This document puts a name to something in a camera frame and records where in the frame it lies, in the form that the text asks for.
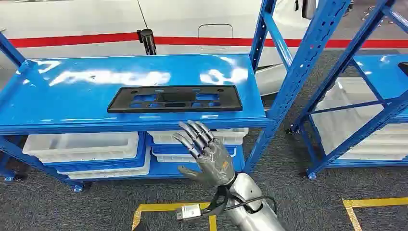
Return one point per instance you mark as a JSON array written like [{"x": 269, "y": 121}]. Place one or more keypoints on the white plastic bin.
[
  {"x": 105, "y": 173},
  {"x": 165, "y": 137},
  {"x": 79, "y": 146},
  {"x": 172, "y": 158}
]

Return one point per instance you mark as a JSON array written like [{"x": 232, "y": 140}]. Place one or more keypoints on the black barrier post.
[{"x": 148, "y": 41}]

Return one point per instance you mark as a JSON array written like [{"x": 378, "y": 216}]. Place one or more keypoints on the black plastic plate with cutouts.
[{"x": 121, "y": 102}]

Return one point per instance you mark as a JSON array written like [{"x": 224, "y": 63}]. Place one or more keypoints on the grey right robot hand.
[{"x": 213, "y": 162}]

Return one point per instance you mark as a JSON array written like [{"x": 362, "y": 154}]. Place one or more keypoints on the black plastic part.
[{"x": 404, "y": 67}]

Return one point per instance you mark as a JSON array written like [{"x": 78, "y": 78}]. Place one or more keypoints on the yellow floor tape square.
[
  {"x": 159, "y": 207},
  {"x": 376, "y": 202}
]

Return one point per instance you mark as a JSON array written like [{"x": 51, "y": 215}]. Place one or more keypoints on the large translucent white bin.
[{"x": 350, "y": 127}]

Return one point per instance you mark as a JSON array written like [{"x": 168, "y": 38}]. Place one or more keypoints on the red barrier belt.
[{"x": 79, "y": 39}]

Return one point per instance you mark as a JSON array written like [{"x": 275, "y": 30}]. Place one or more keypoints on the white car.
[{"x": 95, "y": 16}]

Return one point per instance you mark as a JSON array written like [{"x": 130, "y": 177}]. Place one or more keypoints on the blue metal shelf rack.
[
  {"x": 382, "y": 73},
  {"x": 79, "y": 102}
]

